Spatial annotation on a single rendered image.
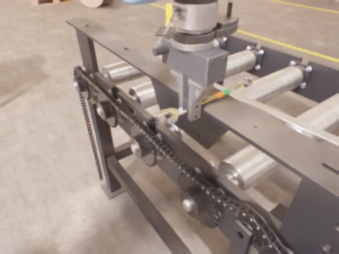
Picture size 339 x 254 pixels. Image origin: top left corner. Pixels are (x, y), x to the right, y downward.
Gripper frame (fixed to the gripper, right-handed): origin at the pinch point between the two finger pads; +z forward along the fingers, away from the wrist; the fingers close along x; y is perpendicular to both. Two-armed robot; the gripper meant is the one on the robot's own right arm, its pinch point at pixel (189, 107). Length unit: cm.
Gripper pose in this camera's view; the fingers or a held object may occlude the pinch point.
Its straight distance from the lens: 53.6
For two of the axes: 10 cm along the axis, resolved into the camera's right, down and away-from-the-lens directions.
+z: 0.1, 8.0, 6.0
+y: -8.1, 3.6, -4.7
